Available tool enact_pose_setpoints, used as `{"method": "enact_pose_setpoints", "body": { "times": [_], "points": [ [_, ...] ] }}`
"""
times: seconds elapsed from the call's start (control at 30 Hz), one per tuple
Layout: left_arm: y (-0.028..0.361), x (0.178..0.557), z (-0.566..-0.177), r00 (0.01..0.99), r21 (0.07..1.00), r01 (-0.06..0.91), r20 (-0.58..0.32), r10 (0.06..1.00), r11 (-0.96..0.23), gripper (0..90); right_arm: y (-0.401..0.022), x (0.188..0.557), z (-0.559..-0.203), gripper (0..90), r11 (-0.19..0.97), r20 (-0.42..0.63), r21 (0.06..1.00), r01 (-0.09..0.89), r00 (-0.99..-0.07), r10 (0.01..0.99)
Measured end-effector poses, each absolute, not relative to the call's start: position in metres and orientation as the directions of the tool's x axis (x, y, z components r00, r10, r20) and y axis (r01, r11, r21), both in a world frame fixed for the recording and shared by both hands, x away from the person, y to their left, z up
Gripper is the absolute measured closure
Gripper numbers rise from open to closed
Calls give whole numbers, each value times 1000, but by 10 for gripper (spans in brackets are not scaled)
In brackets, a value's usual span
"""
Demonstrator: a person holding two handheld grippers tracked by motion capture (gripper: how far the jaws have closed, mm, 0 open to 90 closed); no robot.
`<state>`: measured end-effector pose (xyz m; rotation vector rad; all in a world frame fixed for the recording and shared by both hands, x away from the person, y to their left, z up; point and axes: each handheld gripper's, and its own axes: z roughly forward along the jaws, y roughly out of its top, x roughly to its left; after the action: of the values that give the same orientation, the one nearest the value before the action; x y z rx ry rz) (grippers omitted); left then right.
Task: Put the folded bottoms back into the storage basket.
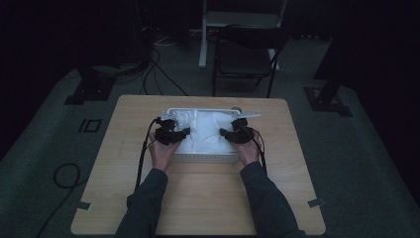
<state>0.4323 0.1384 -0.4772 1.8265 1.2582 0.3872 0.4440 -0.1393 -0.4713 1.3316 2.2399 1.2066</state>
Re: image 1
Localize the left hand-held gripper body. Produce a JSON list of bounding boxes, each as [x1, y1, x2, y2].
[[154, 111, 181, 147]]

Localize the right hand-held gripper cable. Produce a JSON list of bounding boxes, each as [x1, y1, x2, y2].
[[252, 129, 268, 177]]

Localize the black floor cables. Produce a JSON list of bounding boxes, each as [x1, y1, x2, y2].
[[140, 48, 189, 97]]

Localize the hand-held gripper cable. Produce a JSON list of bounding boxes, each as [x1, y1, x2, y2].
[[134, 117, 160, 193], [252, 129, 268, 177]]

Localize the white perforated plastic basket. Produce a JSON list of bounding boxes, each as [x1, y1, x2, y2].
[[164, 107, 244, 164]]

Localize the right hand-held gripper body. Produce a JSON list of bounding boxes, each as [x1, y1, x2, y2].
[[230, 111, 262, 145]]

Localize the black looped floor cable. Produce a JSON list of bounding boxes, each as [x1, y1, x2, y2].
[[35, 162, 91, 238]]

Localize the person's left hand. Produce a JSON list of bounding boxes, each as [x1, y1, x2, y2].
[[148, 130, 183, 174]]

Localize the black stand with base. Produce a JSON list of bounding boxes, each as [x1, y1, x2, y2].
[[303, 49, 355, 118], [63, 63, 117, 106]]

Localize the person's right hand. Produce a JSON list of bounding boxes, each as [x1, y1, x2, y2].
[[231, 131, 263, 167]]

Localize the white cloth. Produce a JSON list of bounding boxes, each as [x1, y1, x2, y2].
[[173, 109, 238, 155]]

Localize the black folding chair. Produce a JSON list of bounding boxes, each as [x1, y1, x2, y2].
[[211, 24, 291, 99]]

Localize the left hand-held gripper cable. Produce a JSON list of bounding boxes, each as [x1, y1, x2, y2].
[[134, 117, 160, 193]]

